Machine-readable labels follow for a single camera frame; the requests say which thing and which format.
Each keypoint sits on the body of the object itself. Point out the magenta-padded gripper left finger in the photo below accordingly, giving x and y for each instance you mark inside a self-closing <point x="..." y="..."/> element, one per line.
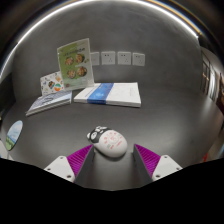
<point x="61" y="166"/>

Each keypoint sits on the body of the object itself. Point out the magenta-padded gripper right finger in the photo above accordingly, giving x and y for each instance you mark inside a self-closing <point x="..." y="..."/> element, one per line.
<point x="166" y="166"/>

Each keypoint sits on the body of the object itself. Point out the white cartoon-print computer mouse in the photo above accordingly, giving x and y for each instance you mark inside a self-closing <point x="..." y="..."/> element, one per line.
<point x="111" y="143"/>

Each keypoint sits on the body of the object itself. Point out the grey striped booklet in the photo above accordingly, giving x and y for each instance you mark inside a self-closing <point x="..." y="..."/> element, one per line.
<point x="50" y="101"/>

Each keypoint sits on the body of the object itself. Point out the white sticker-print card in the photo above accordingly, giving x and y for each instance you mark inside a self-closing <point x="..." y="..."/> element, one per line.
<point x="50" y="83"/>

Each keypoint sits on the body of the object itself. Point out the white book with blue band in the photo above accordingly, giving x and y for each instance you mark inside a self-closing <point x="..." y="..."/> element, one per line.
<point x="113" y="93"/>

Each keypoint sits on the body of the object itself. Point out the green menu sign stand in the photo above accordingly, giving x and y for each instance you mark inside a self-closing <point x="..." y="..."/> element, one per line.
<point x="75" y="63"/>

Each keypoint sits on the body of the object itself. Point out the curved white light strip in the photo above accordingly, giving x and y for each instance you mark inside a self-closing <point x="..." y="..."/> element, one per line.
<point x="42" y="20"/>

